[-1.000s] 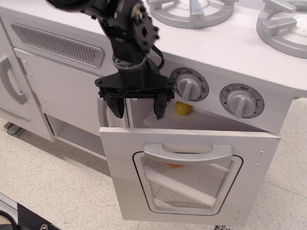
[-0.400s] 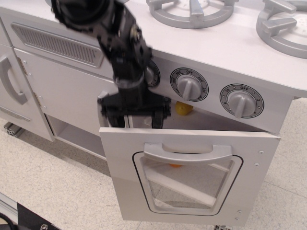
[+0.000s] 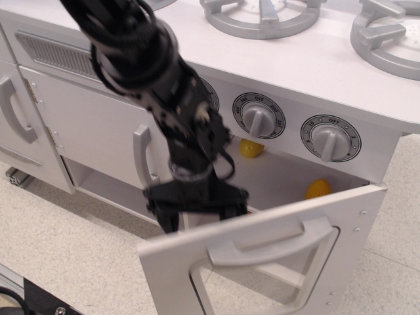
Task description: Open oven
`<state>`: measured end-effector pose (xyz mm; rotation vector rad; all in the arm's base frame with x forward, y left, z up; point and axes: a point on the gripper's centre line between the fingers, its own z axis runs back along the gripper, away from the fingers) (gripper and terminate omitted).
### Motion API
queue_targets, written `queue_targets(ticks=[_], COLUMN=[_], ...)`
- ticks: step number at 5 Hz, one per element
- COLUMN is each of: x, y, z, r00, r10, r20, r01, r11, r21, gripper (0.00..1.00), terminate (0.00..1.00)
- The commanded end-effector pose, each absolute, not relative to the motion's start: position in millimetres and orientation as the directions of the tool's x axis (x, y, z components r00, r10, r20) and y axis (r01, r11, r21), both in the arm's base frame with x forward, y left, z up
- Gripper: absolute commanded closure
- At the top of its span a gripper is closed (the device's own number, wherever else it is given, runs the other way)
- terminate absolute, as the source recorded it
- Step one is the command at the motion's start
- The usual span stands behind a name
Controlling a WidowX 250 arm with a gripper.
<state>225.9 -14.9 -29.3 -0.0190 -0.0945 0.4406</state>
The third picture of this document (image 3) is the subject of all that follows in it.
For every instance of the white toy kitchen body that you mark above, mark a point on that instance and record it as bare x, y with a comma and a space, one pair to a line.
315, 72

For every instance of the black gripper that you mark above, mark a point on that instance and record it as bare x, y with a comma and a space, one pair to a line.
209, 196

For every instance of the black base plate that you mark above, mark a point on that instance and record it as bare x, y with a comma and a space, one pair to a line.
43, 302

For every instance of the silver burner grate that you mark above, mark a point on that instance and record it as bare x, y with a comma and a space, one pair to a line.
386, 35
262, 20

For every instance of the silver left door handle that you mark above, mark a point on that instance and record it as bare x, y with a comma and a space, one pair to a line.
8, 93

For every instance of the grey left stove knob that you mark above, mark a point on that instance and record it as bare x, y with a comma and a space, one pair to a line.
212, 95

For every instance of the white toy oven door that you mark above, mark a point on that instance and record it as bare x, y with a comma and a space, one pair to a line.
292, 259

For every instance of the aluminium frame rail left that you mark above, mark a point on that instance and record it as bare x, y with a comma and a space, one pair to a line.
18, 178

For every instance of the grey middle temperature knob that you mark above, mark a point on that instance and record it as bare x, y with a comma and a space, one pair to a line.
258, 115

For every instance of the white left fridge door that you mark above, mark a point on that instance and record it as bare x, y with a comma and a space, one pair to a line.
39, 159

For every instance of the silver middle burner grate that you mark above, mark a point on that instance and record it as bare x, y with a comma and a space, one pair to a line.
262, 20

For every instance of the silver toy sink basin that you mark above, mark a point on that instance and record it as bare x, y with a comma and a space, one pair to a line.
158, 4

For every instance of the aluminium rail bottom left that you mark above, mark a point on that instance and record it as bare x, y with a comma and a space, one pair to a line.
12, 281

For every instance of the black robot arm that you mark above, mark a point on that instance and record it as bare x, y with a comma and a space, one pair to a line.
135, 55

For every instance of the grey right timer knob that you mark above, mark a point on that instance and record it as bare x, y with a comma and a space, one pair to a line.
330, 138

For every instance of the yellow toy lemon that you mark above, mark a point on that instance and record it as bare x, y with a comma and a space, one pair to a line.
250, 149

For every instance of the silver vent grille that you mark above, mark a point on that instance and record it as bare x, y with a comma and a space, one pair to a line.
57, 55

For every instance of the silver oven door handle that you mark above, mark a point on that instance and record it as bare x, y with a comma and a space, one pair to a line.
228, 254

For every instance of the white cabinet door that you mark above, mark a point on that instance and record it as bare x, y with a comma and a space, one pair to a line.
95, 129

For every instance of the silver cabinet door handle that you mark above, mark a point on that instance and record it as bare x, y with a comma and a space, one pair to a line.
141, 140

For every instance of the silver right burner grate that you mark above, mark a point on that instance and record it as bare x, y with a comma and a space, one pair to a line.
386, 35

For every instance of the yellow toy corn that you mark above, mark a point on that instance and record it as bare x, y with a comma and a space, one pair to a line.
318, 188

